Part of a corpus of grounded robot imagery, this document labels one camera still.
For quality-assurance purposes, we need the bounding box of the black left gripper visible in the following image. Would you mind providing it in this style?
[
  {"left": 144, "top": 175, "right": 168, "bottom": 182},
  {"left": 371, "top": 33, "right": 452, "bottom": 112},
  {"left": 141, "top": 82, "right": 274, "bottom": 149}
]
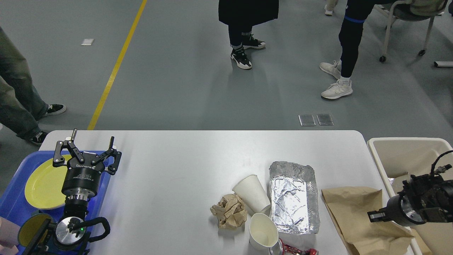
[{"left": 52, "top": 128, "right": 122, "bottom": 200}]

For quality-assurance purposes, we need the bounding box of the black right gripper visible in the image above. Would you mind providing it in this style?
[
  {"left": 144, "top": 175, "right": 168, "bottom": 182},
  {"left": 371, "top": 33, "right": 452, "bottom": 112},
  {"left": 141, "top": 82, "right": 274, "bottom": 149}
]
[{"left": 367, "top": 195, "right": 425, "bottom": 227}]

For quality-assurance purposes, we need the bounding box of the brown paper bag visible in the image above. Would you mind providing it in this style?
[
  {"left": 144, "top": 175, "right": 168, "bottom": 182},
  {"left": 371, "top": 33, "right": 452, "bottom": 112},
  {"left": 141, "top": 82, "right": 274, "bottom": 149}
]
[{"left": 321, "top": 187, "right": 423, "bottom": 255}]

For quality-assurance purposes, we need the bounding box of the yellow plate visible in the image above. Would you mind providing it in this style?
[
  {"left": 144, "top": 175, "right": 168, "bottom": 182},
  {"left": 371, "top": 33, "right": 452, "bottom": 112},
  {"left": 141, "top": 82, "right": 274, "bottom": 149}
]
[{"left": 24, "top": 158, "right": 67, "bottom": 200}]

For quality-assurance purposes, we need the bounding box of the aluminium foil tray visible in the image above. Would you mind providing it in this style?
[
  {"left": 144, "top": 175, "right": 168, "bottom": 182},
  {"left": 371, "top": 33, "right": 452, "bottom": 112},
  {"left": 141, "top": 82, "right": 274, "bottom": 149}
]
[{"left": 269, "top": 161, "right": 320, "bottom": 235}]

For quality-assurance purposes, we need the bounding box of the pink mug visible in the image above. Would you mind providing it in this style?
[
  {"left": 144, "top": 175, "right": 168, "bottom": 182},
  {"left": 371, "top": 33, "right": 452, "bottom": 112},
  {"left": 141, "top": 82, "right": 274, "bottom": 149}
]
[{"left": 0, "top": 217, "right": 21, "bottom": 255}]

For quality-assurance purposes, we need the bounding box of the brown paper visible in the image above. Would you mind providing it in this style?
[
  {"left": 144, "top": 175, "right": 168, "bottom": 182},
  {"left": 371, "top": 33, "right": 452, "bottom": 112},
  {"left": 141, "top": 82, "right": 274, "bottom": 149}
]
[{"left": 210, "top": 194, "right": 248, "bottom": 230}]

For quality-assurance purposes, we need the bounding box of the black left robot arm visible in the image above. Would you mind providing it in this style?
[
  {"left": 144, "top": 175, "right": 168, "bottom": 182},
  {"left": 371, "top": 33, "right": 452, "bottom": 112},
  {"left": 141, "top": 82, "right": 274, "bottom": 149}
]
[{"left": 18, "top": 129, "right": 122, "bottom": 255}]

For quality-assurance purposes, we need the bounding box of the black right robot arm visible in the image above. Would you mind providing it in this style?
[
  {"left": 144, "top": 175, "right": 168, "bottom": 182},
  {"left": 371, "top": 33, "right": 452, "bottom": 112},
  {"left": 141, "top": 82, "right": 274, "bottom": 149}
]
[{"left": 367, "top": 150, "right": 453, "bottom": 227}]

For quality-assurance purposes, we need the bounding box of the pink plate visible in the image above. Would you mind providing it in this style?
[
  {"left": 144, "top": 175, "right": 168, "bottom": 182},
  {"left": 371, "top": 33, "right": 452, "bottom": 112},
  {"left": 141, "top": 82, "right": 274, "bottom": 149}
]
[{"left": 26, "top": 198, "right": 65, "bottom": 210}]

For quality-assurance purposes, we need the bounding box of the beige plastic bin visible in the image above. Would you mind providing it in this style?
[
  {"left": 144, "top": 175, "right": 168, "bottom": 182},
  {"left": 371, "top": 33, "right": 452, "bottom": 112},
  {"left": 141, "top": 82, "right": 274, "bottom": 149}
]
[{"left": 367, "top": 137, "right": 453, "bottom": 255}]

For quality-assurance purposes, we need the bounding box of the person in jeans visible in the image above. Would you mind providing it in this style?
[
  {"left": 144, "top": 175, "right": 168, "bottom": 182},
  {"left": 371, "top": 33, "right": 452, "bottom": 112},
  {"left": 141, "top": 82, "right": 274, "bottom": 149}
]
[{"left": 0, "top": 29, "right": 67, "bottom": 146}]

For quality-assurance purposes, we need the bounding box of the blue plastic tray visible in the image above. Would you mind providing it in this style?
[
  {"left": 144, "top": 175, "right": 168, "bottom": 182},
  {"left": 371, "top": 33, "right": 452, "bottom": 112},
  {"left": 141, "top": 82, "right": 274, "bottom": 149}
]
[{"left": 0, "top": 151, "right": 114, "bottom": 255}]

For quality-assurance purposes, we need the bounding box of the right floor socket plate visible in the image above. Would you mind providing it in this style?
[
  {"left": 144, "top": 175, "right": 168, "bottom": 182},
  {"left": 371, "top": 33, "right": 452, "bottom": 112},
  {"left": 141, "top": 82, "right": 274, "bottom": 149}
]
[{"left": 316, "top": 114, "right": 334, "bottom": 126}]

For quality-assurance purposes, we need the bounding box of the floor socket plate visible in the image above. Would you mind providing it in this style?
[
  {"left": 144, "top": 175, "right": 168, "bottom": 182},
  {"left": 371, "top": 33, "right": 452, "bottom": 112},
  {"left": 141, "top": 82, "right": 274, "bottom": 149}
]
[
  {"left": 316, "top": 114, "right": 334, "bottom": 126},
  {"left": 299, "top": 114, "right": 316, "bottom": 126}
]

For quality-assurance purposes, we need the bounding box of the white paper on floor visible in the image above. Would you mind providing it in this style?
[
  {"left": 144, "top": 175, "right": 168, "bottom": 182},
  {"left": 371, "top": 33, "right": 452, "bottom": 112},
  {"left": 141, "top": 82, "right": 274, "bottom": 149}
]
[{"left": 81, "top": 39, "right": 95, "bottom": 46}]

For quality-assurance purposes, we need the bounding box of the upright white paper cup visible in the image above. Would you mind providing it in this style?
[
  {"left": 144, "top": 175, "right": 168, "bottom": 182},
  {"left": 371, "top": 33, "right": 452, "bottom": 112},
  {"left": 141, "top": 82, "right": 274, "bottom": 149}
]
[{"left": 249, "top": 213, "right": 279, "bottom": 251}]

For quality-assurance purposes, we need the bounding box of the left floor socket plate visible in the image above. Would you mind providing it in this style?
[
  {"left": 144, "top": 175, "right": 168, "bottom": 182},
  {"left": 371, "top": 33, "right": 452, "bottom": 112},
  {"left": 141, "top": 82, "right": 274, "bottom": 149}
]
[{"left": 299, "top": 114, "right": 316, "bottom": 126}]

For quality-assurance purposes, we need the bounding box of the lying white paper cup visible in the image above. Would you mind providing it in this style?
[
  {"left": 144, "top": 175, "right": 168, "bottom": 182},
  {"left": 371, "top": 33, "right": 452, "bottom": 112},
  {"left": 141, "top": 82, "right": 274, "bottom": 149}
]
[{"left": 232, "top": 174, "right": 271, "bottom": 213}]

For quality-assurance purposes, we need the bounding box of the white bar on floor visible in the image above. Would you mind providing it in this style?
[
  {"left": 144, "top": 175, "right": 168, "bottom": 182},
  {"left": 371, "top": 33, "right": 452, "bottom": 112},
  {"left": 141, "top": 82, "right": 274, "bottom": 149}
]
[{"left": 434, "top": 60, "right": 453, "bottom": 68}]

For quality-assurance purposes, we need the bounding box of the person in white sneakers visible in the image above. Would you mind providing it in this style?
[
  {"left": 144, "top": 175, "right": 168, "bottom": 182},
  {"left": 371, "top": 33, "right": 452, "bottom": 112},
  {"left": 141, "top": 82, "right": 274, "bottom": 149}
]
[{"left": 319, "top": 0, "right": 393, "bottom": 100}]

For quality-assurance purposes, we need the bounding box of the office chair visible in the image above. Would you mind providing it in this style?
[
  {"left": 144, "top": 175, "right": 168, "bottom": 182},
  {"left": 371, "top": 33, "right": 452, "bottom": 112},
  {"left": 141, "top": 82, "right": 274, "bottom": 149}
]
[{"left": 373, "top": 0, "right": 448, "bottom": 63}]

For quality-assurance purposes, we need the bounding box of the person in black coat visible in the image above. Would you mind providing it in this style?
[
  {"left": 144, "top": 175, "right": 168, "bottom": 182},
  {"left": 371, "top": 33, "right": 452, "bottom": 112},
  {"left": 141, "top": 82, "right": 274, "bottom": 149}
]
[{"left": 218, "top": 0, "right": 279, "bottom": 70}]

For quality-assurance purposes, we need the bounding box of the person in beige trousers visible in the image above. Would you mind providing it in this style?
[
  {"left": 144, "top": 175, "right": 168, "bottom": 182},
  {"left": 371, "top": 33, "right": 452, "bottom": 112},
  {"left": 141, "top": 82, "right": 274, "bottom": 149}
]
[{"left": 324, "top": 0, "right": 339, "bottom": 16}]

